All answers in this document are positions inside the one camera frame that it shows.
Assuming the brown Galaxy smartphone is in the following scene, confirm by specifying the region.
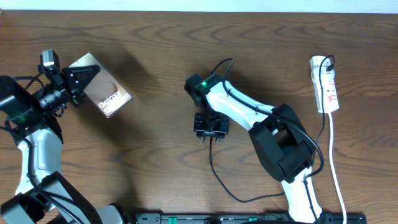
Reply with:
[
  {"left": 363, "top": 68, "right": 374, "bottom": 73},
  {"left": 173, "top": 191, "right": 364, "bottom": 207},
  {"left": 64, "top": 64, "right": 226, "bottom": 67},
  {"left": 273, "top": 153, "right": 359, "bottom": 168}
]
[{"left": 69, "top": 52, "right": 133, "bottom": 118}]

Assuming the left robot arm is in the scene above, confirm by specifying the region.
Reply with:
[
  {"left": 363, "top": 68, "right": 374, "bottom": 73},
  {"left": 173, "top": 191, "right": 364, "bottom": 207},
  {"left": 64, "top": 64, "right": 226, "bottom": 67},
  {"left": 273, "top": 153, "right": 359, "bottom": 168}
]
[{"left": 1, "top": 65, "right": 103, "bottom": 223}]

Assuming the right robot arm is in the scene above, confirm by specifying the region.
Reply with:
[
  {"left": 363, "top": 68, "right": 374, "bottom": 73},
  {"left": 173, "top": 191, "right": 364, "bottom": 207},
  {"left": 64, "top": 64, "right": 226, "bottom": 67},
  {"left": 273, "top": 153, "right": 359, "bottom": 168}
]
[{"left": 184, "top": 73, "right": 322, "bottom": 223}]

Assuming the white USB charger plug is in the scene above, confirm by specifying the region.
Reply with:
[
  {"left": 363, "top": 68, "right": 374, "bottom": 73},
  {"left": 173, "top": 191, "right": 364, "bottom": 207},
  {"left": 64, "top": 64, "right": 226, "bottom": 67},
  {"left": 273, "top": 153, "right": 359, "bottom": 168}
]
[{"left": 310, "top": 55, "right": 335, "bottom": 83}]

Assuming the white power strip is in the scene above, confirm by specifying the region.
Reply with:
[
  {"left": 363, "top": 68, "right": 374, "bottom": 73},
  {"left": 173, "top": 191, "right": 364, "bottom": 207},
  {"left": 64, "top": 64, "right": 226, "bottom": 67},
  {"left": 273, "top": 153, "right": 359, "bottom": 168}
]
[{"left": 311, "top": 67, "right": 339, "bottom": 113}]

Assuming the black right camera cable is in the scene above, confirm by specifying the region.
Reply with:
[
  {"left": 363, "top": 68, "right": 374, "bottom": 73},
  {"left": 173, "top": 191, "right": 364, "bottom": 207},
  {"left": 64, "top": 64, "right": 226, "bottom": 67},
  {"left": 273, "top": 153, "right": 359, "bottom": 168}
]
[{"left": 210, "top": 57, "right": 325, "bottom": 224}]

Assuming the black camera cable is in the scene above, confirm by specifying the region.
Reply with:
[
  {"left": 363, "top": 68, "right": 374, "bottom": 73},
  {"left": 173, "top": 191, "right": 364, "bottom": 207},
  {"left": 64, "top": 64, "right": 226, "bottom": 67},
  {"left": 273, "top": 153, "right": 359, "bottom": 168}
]
[
  {"left": 0, "top": 73, "right": 85, "bottom": 224},
  {"left": 210, "top": 57, "right": 325, "bottom": 224}
]

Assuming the black left camera cable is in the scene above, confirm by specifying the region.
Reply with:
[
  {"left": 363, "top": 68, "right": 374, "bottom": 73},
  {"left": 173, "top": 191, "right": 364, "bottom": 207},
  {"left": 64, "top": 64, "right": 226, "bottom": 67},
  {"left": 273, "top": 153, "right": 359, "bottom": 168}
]
[{"left": 0, "top": 73, "right": 85, "bottom": 224}]

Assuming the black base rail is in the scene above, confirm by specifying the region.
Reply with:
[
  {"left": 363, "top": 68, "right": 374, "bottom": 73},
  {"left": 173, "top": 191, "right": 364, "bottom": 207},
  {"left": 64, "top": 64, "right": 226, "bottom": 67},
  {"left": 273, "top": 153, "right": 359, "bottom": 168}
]
[{"left": 99, "top": 203, "right": 368, "bottom": 224}]

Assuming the white power strip cord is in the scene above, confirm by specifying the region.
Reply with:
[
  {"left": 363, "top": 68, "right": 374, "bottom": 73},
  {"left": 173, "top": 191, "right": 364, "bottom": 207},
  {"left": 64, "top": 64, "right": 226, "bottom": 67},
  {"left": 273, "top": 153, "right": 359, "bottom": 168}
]
[{"left": 328, "top": 112, "right": 348, "bottom": 224}]

